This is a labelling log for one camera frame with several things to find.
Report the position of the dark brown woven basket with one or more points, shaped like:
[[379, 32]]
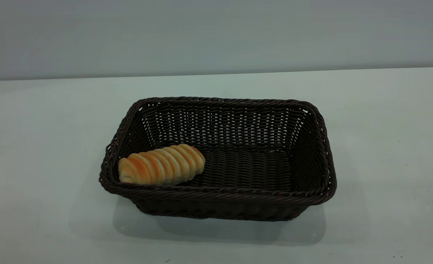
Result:
[[246, 172]]

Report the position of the golden ridged bread roll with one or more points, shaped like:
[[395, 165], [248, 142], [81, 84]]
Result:
[[161, 165]]

